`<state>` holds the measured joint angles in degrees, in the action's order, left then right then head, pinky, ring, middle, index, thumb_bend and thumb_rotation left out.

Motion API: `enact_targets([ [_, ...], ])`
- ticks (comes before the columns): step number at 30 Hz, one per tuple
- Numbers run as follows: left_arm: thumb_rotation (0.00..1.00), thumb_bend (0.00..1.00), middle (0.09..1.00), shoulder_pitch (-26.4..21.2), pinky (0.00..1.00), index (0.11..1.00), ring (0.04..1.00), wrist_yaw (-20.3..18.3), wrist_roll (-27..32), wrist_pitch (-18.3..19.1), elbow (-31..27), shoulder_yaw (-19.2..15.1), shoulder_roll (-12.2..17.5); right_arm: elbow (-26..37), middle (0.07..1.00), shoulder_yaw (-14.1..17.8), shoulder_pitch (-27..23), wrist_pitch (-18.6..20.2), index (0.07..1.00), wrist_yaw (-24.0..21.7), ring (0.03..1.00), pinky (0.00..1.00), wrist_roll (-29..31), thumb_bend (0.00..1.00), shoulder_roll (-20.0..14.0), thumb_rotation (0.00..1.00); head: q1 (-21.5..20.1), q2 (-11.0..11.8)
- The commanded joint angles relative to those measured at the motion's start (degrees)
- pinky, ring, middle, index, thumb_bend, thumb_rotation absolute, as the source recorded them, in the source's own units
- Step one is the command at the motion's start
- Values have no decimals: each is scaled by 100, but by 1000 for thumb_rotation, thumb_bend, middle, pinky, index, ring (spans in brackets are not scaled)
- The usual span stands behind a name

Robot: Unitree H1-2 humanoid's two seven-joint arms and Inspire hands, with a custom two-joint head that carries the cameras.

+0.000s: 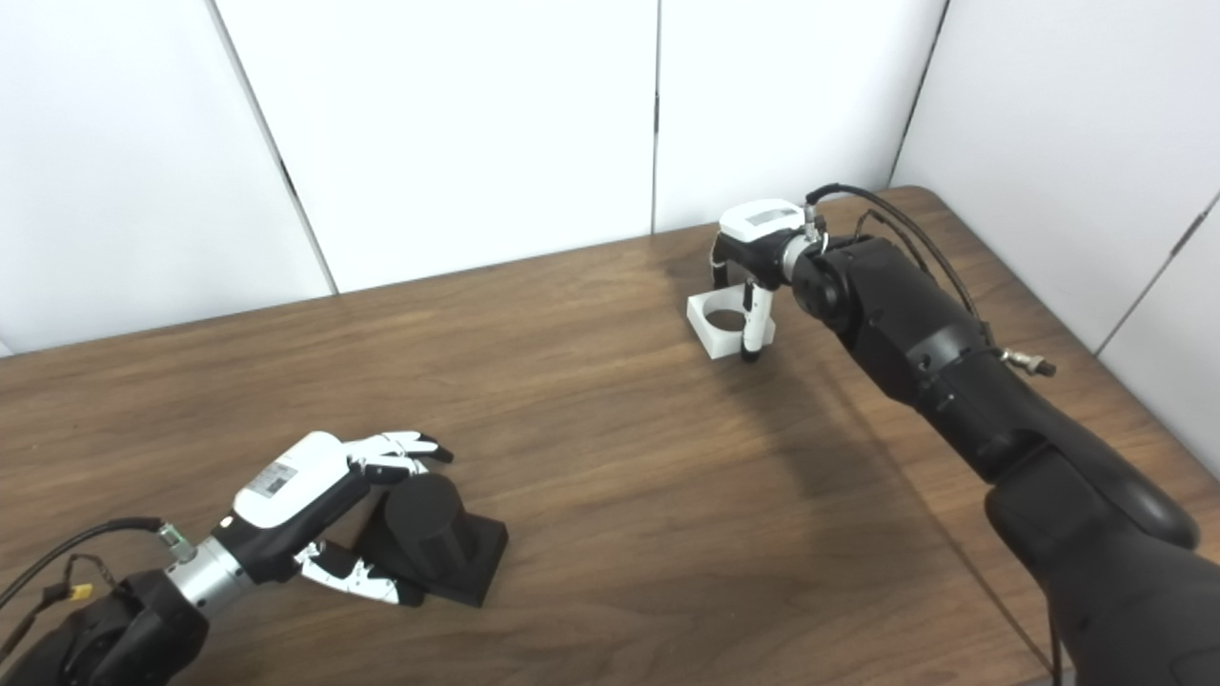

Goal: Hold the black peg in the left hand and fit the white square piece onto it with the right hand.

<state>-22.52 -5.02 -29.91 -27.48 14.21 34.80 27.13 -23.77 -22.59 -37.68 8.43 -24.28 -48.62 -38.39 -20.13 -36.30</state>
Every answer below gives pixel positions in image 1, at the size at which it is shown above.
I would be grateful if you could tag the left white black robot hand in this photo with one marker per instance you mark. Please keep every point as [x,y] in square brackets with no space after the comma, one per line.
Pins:
[291,491]

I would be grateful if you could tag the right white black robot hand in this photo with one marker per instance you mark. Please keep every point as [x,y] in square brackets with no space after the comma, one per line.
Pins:
[758,243]

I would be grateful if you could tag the white square piece with hole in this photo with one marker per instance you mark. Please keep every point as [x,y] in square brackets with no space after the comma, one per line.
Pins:
[710,333]

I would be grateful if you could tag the black peg with square base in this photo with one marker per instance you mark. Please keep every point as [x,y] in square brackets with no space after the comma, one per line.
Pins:
[429,543]

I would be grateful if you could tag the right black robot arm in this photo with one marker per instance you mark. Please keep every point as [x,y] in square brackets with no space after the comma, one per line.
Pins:
[953,381]

